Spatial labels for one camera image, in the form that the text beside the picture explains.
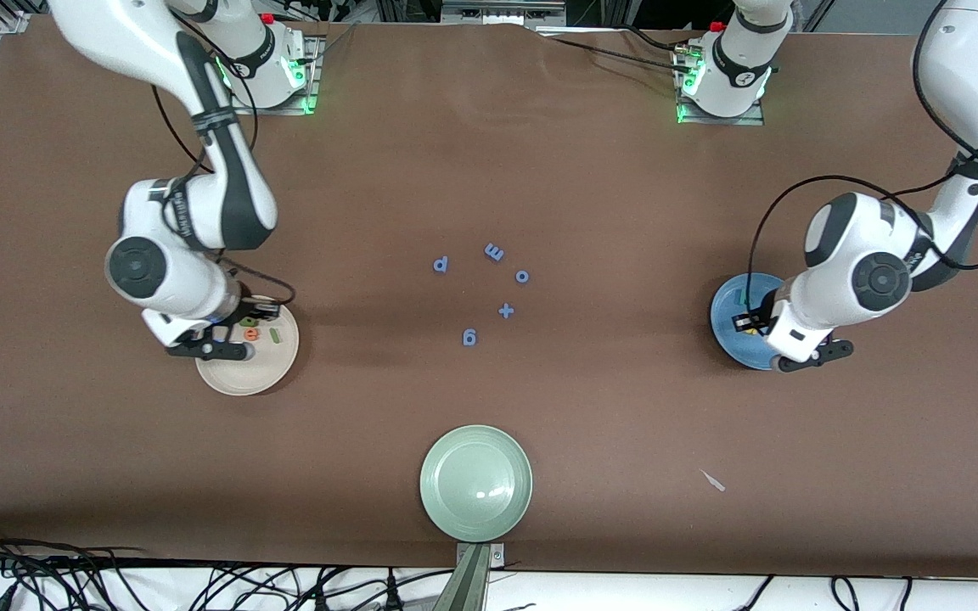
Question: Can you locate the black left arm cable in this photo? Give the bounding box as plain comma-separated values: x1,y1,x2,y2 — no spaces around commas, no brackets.
746,0,978,285

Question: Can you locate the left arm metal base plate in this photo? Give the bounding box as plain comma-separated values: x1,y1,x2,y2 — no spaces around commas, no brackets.
674,42,767,126

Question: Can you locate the blue round plate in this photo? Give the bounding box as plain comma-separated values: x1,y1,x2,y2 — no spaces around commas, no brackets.
710,272,814,372

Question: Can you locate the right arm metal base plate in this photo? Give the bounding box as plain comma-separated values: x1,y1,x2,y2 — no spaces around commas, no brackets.
230,34,321,115

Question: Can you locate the metal camera mounting post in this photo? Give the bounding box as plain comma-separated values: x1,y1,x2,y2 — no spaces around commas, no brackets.
432,543,507,611

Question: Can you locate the black cable across table edge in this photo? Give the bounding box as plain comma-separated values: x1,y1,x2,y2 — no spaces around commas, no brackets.
536,30,694,73

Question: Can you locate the brown table cover sheet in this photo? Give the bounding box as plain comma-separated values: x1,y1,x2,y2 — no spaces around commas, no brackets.
0,15,978,580

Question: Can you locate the beige round plate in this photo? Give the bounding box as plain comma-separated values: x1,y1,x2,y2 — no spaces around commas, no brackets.
194,294,300,397

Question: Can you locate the green round plate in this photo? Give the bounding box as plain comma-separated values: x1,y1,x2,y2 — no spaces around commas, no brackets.
419,425,534,543

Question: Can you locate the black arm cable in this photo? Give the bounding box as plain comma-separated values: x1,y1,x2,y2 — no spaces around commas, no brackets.
746,0,978,285
152,13,296,313

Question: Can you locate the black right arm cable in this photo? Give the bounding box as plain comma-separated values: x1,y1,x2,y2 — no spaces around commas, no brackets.
152,13,296,313

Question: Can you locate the thick black floor cable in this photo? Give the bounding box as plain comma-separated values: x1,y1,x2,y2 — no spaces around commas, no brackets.
0,543,150,569

